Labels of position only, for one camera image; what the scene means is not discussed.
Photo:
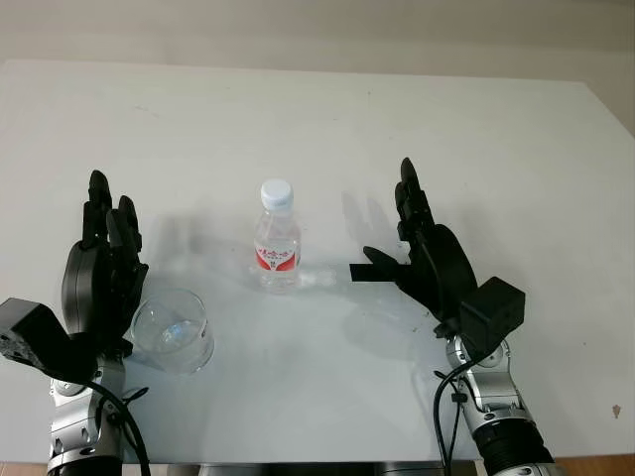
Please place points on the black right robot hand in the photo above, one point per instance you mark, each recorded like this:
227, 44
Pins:
446, 268

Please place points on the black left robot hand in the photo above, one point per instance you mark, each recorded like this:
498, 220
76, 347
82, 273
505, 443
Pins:
87, 282

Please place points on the clear plastic water bottle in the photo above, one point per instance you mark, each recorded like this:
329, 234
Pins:
277, 248

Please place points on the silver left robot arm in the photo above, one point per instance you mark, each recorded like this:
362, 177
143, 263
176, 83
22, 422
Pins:
74, 426

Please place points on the clear glass beaker cup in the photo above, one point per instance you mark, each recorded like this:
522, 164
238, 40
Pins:
173, 332

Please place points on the black tape strip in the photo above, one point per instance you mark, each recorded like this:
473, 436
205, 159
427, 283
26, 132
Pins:
369, 273

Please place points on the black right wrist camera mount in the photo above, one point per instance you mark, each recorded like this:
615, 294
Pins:
491, 312

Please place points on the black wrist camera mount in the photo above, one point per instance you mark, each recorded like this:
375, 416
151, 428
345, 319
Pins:
491, 312
35, 332

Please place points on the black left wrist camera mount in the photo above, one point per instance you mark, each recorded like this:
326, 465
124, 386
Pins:
35, 332

